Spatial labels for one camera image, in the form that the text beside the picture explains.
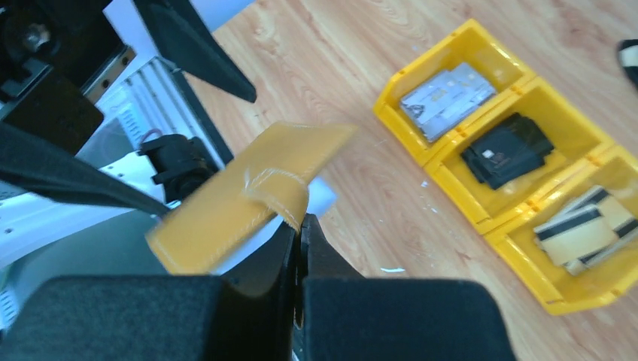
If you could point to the yellow bin with silver cards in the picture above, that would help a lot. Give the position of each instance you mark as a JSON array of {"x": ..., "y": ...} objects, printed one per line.
[{"x": 470, "y": 43}]

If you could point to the black card stack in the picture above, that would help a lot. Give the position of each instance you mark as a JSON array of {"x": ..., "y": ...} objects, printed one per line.
[{"x": 511, "y": 149}]

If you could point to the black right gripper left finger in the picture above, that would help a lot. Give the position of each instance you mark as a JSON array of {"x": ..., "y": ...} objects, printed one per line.
[{"x": 246, "y": 314}]

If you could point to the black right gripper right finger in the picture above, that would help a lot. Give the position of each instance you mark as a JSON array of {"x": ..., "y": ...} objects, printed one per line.
[{"x": 341, "y": 315}]

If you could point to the black floral fleece blanket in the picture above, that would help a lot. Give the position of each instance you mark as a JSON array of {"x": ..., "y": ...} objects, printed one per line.
[{"x": 627, "y": 59}]

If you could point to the yellow bin with beige cards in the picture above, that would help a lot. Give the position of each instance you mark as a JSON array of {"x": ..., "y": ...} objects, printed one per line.
[{"x": 553, "y": 287}]

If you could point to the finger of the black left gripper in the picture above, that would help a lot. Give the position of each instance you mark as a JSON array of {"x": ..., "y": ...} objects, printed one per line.
[
  {"x": 35, "y": 165},
  {"x": 181, "y": 37}
]

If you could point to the yellow leather card holder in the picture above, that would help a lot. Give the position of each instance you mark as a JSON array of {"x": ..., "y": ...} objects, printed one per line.
[{"x": 269, "y": 178}]

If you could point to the yellow bin with black cards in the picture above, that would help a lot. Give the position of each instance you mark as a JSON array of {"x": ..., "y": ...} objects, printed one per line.
[{"x": 574, "y": 136}]

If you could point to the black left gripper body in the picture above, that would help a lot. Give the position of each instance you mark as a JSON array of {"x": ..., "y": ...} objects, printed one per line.
[{"x": 58, "y": 58}]

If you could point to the silver card stack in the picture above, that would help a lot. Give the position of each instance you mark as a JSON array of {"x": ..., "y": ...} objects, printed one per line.
[{"x": 439, "y": 104}]

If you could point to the beige striped card stack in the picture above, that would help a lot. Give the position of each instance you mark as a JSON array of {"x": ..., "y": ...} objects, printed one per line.
[{"x": 586, "y": 231}]

